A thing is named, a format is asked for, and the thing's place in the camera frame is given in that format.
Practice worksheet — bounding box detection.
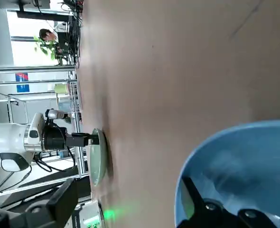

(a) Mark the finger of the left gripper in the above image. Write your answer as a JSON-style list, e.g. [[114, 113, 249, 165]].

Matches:
[[84, 133, 101, 146]]

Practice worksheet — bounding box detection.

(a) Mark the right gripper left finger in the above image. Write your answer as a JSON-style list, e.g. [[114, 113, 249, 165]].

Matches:
[[0, 178, 79, 228]]

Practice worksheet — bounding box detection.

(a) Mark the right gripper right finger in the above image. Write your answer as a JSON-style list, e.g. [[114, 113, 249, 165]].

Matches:
[[177, 177, 280, 228]]

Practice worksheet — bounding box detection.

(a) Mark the green plate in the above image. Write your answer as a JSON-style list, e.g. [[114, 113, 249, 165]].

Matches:
[[88, 128, 108, 188]]

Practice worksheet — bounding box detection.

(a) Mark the blue plate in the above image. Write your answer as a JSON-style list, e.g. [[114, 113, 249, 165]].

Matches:
[[174, 120, 280, 228]]

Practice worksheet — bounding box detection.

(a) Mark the blue paper cup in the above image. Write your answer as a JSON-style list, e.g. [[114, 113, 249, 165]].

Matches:
[[57, 102, 71, 112]]

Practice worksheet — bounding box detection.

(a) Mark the green paper cup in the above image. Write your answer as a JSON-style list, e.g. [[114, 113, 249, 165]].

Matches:
[[54, 83, 69, 95]]

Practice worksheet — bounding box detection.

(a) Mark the green potted plant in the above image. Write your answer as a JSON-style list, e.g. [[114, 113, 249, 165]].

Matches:
[[34, 35, 61, 65]]

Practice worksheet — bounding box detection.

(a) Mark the person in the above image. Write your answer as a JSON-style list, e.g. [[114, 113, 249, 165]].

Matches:
[[39, 28, 58, 43]]

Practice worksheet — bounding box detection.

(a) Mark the black monitor stand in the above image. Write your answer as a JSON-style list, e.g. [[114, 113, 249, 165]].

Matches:
[[16, 9, 81, 22]]

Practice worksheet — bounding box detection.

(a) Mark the black monitor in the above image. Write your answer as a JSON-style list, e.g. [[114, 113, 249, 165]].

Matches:
[[18, 0, 52, 10]]

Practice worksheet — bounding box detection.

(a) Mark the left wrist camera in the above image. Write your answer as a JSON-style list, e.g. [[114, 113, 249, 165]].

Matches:
[[46, 108, 71, 121]]

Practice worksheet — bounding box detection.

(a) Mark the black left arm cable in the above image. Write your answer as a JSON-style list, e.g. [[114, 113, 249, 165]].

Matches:
[[34, 142, 78, 173]]

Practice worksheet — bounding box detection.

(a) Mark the blue red wall sign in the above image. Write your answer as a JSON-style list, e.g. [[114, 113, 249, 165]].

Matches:
[[15, 72, 30, 93]]

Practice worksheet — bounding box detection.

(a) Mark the aluminium frame post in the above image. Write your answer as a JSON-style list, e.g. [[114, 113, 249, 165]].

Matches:
[[0, 66, 77, 72]]

